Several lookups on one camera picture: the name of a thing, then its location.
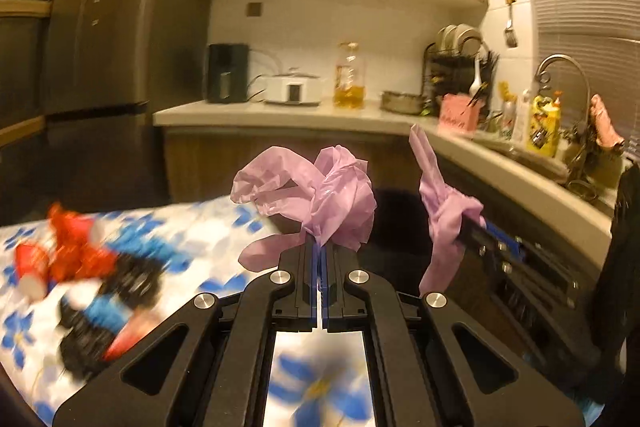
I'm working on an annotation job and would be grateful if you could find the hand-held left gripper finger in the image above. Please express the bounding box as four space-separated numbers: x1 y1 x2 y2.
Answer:
52 243 321 427
321 243 586 427

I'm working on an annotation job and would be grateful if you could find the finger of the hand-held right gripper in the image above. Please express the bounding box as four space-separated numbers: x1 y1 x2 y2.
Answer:
457 229 593 348
462 214 601 293

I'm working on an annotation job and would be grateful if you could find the purple plastic glove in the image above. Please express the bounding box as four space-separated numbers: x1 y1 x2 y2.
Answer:
409 123 486 294

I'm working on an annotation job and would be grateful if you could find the purple plastic bag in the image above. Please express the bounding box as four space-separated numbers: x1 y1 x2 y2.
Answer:
230 145 377 273

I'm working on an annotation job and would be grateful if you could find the red crinkled wrapper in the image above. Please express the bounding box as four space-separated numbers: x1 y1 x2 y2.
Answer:
46 201 120 284

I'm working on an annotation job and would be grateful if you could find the red paper cup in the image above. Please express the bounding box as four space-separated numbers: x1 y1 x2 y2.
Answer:
102 311 162 362
14 243 52 301

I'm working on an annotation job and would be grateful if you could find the steel sink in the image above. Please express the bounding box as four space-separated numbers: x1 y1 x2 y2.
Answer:
472 133 572 180

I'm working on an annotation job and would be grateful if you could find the blue floral tablecloth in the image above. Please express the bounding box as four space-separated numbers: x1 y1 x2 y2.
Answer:
0 194 321 427

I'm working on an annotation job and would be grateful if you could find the yellow detergent bottle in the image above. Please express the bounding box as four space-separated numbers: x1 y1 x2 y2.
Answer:
526 92 562 158

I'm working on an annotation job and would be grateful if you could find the white plastic bottle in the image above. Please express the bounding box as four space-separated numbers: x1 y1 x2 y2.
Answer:
514 89 532 144

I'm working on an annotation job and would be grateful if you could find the pink utensil holder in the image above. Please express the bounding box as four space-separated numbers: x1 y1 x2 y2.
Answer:
438 93 484 136

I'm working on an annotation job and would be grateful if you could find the wooden base cabinet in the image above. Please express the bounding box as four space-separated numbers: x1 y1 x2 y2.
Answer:
152 99 618 388

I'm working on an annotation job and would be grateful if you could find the steel bowl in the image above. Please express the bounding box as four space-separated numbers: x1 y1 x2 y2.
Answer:
380 90 426 116

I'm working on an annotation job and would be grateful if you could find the black dish rack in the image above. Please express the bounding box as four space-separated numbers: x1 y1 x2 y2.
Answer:
423 42 500 108

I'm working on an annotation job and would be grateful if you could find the black crumpled plastic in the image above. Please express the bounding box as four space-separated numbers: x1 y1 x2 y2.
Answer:
57 254 173 382

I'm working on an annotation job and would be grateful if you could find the steel kitchen faucet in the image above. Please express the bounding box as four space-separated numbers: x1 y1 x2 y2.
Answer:
534 54 594 145

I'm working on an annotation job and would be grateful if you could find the white electric cooker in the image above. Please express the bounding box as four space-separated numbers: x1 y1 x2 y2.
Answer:
263 68 329 106

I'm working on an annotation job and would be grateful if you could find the cooking oil bottle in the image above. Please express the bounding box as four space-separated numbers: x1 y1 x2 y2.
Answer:
333 41 369 110

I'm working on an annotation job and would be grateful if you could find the stack of white plates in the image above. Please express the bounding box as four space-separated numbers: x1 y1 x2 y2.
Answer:
436 24 484 54

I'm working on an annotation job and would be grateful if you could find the hanging metal spatula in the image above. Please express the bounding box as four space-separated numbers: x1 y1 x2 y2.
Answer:
503 0 519 48

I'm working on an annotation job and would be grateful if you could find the black air fryer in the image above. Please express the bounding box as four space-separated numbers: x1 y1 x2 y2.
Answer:
206 43 251 104

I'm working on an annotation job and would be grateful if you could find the grey refrigerator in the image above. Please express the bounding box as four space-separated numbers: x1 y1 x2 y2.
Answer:
44 0 217 130

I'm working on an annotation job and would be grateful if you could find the wooden framed glass door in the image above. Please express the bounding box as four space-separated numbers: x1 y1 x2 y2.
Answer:
0 0 68 150

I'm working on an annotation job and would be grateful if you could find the metal wire sink rack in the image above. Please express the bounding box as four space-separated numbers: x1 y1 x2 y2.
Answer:
562 119 623 204

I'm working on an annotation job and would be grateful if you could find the black power cable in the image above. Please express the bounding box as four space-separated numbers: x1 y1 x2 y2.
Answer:
247 49 282 102

